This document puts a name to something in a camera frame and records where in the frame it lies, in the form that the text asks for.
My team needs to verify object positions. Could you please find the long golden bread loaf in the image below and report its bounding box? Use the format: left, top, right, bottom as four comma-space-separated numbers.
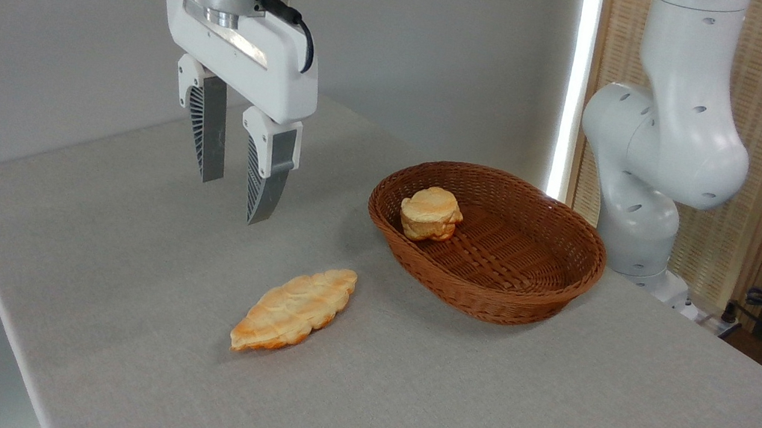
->
228, 254, 359, 368

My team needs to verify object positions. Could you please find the small round bread roll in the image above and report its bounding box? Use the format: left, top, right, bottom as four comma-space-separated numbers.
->
397, 182, 468, 247

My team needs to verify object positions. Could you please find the grey tablecloth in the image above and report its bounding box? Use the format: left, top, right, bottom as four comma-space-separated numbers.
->
0, 44, 762, 428

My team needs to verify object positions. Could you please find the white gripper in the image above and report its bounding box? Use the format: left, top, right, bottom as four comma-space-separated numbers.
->
126, 0, 333, 232

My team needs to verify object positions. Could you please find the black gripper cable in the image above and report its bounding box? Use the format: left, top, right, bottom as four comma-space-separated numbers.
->
246, 0, 323, 76

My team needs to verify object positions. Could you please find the brown wicker oval basket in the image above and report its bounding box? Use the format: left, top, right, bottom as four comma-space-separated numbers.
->
353, 150, 618, 340

